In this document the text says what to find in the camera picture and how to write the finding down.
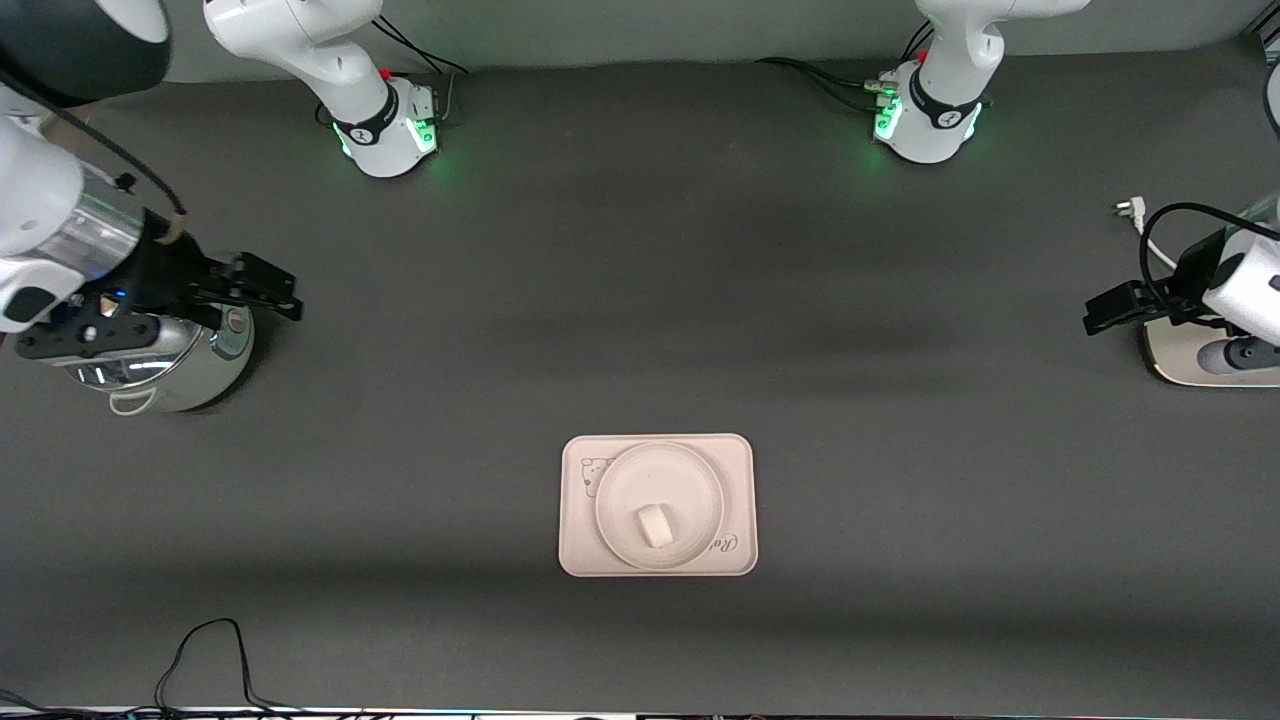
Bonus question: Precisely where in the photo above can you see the round beige plate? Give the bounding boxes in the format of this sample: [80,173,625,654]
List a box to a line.
[595,441,725,572]

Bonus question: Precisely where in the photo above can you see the beige rectangular rabbit tray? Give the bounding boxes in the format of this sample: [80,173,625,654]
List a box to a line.
[558,433,759,578]

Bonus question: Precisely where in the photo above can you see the pale green electric pot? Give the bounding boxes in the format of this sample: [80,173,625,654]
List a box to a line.
[60,300,256,416]

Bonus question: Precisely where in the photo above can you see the white toaster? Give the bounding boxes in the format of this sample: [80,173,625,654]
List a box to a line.
[1142,318,1280,388]

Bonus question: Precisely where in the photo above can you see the glass pot lid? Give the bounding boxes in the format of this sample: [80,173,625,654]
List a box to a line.
[62,345,196,391]

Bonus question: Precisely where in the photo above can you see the black left arm gripper cable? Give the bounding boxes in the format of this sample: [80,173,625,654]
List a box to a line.
[1139,202,1280,313]

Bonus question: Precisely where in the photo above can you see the black arm gripper cable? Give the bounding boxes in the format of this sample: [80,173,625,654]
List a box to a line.
[0,70,191,246]
[1139,202,1280,313]

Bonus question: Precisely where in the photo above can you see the white toaster power cable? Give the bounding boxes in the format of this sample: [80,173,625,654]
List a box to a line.
[1113,198,1181,273]

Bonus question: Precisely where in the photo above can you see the black right arm gripper cable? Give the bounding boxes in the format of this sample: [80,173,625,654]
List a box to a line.
[0,70,191,246]

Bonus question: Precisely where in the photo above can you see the black right arm base cables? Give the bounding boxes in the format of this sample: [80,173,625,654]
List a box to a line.
[370,15,471,77]

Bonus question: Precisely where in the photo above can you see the black arm base cables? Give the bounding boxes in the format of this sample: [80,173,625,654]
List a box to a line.
[755,25,936,116]
[370,15,471,77]

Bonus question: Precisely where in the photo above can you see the thin black loose cable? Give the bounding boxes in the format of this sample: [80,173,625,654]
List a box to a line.
[0,618,301,717]

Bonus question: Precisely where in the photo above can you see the black left arm base cables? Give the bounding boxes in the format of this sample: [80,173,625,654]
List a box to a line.
[755,25,936,116]

